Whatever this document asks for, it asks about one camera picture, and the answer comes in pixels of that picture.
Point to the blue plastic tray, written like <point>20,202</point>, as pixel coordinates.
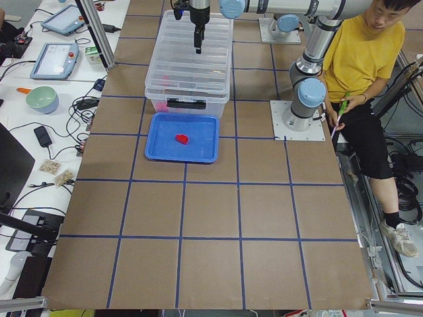
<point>203,132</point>

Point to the clear plastic box lid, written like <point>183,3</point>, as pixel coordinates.
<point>177,71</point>

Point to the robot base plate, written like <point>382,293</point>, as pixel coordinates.
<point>288,127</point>
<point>280,31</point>

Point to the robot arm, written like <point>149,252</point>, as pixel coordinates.
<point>309,92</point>
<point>199,4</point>

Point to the black smartphone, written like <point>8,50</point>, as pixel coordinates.
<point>42,136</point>

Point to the aluminium frame post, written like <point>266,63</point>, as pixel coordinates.
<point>96,29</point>

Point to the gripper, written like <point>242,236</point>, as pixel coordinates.
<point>199,16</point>

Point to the snack bag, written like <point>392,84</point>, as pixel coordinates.
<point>50,166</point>
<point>64,177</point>

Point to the clear plastic storage box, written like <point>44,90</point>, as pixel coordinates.
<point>215,103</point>

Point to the black power adapter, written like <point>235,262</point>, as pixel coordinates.
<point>108,28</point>

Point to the red block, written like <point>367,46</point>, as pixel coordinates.
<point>162,107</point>
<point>182,139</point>

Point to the teach pendant tablet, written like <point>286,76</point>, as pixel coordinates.
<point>56,61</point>
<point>65,22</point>

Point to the black box latch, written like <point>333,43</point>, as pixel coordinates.
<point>195,105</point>

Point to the green milk carton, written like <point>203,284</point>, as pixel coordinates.
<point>92,55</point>

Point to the green bowl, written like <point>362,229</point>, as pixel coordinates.
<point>43,99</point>

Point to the toy carrot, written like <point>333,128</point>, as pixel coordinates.
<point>23,90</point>

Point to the person in yellow shirt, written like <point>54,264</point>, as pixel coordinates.
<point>356,67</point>

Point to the green handled stick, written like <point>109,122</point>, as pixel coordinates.
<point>343,106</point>

